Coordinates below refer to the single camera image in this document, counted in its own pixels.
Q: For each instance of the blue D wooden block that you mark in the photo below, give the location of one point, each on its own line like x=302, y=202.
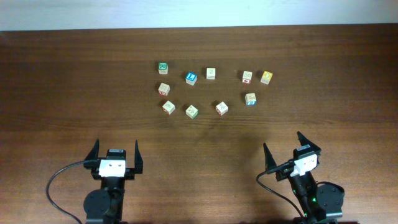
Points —
x=250, y=99

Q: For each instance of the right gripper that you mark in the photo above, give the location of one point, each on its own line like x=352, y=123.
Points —
x=270, y=162

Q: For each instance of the blue L wooden block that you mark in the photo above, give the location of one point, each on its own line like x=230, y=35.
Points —
x=191, y=78

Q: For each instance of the plain number wooden block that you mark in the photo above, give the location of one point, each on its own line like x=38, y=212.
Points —
x=210, y=73

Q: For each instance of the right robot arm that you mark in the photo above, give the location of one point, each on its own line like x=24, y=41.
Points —
x=319, y=202

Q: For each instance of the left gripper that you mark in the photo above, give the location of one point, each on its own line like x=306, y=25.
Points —
x=90, y=161

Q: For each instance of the Y letter wooden block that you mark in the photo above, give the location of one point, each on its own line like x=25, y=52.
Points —
x=221, y=108

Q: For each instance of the red letter wooden block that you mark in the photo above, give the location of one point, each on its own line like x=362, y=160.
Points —
x=164, y=89

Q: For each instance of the red A number wooden block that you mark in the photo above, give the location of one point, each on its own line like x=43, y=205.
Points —
x=247, y=77

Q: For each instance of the green R wooden block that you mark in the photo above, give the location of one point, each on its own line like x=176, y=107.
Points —
x=163, y=68

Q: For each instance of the red edged wooden block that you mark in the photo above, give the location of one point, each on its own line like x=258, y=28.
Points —
x=168, y=107

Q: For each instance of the yellow O wooden block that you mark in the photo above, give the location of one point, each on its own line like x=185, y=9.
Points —
x=266, y=77

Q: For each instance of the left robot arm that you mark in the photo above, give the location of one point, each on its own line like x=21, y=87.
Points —
x=105, y=205

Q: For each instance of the green edged wooden block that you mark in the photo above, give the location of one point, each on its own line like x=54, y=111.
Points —
x=191, y=112

